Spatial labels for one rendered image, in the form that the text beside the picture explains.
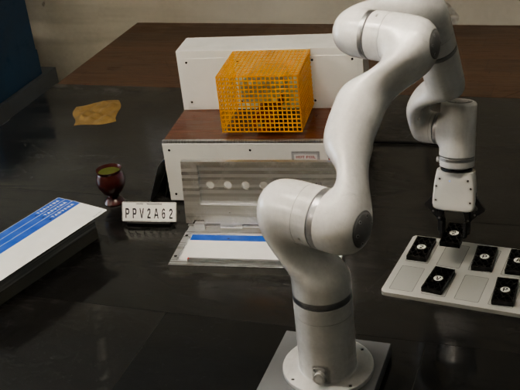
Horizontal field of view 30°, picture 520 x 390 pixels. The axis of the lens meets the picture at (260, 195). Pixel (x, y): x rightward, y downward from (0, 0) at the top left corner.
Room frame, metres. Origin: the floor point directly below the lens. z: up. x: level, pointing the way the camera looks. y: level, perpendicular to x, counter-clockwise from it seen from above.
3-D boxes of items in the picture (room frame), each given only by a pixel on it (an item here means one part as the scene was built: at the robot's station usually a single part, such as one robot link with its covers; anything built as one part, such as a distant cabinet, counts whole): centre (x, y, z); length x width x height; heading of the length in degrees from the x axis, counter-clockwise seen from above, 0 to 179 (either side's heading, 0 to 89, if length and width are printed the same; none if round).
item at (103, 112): (3.27, 0.55, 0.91); 0.22 x 0.18 x 0.02; 3
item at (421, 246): (2.07, -0.39, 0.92); 0.10 x 0.05 x 0.01; 153
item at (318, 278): (1.64, -0.08, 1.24); 0.19 x 0.12 x 0.24; 50
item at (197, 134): (2.60, -0.15, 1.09); 0.75 x 0.40 x 0.38; 75
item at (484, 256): (1.99, -0.52, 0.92); 0.10 x 0.05 x 0.01; 156
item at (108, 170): (2.55, 0.43, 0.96); 0.09 x 0.09 x 0.11
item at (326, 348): (1.62, -0.10, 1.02); 0.19 x 0.19 x 0.18
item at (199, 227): (2.16, 0.01, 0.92); 0.44 x 0.21 x 0.04; 75
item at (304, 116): (2.55, -0.05, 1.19); 0.23 x 0.20 x 0.17; 75
